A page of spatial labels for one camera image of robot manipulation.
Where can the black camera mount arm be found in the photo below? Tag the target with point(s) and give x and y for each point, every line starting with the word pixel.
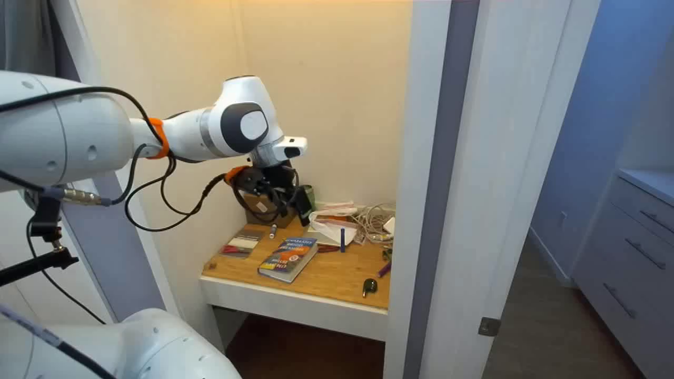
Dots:
pixel 42 227

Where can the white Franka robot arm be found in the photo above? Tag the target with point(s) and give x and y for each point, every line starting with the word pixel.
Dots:
pixel 70 133

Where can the blue pen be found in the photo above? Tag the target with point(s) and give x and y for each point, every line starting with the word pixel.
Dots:
pixel 341 241

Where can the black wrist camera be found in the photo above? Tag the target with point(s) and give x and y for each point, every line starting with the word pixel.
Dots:
pixel 253 184

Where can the small green tool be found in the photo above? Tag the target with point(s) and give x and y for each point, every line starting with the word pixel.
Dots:
pixel 386 253

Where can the grey curtain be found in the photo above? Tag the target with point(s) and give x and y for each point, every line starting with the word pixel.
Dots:
pixel 22 34

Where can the grey drawer dresser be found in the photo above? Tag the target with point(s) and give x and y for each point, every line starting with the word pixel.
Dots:
pixel 632 261

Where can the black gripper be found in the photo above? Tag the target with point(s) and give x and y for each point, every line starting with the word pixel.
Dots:
pixel 277 182

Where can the small grey striped notebook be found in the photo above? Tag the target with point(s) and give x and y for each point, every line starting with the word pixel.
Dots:
pixel 241 244

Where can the metal door strike plate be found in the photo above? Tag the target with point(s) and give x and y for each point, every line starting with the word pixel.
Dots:
pixel 490 328

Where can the small dark key fob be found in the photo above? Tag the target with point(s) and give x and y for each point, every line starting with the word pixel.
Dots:
pixel 369 286

